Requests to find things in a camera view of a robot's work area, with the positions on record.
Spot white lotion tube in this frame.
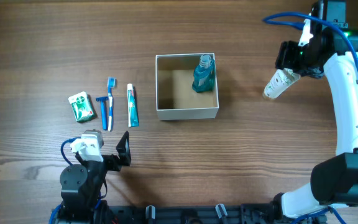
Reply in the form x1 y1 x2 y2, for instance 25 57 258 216
262 68 301 99

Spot green white soap box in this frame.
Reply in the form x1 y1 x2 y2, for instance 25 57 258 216
68 91 96 123

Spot blue mouthwash bottle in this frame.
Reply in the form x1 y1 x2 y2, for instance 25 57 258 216
192 54 215 93

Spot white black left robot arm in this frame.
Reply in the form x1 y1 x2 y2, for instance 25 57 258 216
48 130 131 224

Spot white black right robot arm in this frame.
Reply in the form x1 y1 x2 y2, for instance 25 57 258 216
264 28 358 220

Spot teal toothpaste tube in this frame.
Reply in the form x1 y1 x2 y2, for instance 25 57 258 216
127 83 139 127

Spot blue disposable razor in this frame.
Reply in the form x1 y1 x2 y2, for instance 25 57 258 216
96 96 108 130

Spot blue white toothbrush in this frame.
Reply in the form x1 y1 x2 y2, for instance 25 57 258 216
107 77 116 131

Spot white open cardboard box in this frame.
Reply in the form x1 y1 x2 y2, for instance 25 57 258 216
155 53 219 121

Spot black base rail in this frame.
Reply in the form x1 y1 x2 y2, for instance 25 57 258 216
50 202 279 224

